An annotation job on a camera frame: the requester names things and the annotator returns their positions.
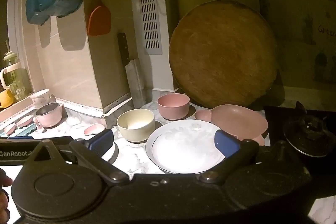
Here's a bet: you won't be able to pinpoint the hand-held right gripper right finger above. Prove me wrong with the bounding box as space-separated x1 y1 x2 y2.
199 130 311 184

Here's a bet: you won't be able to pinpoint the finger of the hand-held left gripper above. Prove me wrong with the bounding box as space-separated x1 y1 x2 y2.
52 136 79 161

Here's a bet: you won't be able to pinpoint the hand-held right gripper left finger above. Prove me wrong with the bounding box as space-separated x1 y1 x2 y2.
25 129 130 184

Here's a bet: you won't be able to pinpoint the small pink heart dish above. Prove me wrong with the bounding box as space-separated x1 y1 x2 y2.
84 124 106 136

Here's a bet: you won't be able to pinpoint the pink bear-shaped plate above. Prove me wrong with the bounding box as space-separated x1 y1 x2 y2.
194 105 269 146

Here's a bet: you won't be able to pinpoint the cream bowl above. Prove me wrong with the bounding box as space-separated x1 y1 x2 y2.
117 109 155 143

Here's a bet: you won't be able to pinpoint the white plate with grey rim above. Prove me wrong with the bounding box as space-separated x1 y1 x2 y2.
146 119 229 174

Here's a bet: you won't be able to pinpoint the pink round bowl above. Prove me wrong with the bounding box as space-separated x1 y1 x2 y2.
157 93 190 121

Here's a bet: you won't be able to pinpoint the person's left hand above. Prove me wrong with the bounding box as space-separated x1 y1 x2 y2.
0 168 14 224

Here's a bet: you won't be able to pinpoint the blue dish rack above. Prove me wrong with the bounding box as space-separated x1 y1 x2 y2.
0 123 38 139

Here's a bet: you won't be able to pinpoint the pink pot with steel interior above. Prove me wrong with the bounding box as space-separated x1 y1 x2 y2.
33 102 64 130

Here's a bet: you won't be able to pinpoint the white floral cup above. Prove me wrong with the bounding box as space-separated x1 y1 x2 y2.
29 89 53 109

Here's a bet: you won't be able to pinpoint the yellow mug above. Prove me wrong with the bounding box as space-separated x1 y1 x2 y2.
0 89 14 108

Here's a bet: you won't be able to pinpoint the black gas stove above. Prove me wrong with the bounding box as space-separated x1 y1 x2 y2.
264 101 336 159

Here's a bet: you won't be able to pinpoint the cleaver knife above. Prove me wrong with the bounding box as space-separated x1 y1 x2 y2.
117 32 146 109

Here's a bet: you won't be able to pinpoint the glass pitcher green lid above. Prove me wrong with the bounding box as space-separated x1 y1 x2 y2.
0 40 33 102

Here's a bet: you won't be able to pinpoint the stove burner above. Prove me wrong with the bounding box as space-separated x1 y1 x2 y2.
283 102 336 158

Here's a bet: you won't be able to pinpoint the round wooden cutting board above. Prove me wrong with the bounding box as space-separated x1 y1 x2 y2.
169 1 279 109

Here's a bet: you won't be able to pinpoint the white vent grille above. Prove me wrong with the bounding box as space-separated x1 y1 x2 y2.
138 0 163 55

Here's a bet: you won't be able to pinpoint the plant print wall sticker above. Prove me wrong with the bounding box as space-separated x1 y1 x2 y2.
299 0 336 84

